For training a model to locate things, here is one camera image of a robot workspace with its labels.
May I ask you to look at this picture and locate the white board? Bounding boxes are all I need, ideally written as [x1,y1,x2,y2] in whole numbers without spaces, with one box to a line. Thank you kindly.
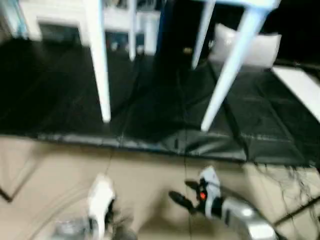
[271,66,320,116]

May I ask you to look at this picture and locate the black mat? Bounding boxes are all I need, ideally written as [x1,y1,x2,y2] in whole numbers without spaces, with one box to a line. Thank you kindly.
[0,37,320,169]

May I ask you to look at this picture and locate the white cabinet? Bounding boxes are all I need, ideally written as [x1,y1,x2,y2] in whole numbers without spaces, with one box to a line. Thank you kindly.
[18,0,161,56]

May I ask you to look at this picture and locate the grey cushion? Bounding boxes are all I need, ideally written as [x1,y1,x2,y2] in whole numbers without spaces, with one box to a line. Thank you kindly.
[208,23,283,69]

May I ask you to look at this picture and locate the dark blue cabinet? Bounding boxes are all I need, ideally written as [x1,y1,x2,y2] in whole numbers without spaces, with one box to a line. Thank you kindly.
[155,0,247,66]

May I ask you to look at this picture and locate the white plastic table leg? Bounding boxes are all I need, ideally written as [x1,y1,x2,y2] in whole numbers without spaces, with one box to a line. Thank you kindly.
[191,0,216,70]
[200,6,267,133]
[127,0,138,62]
[85,0,112,124]

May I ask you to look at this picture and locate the loose floor cables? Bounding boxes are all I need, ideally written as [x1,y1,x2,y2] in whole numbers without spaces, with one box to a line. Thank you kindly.
[256,161,320,222]

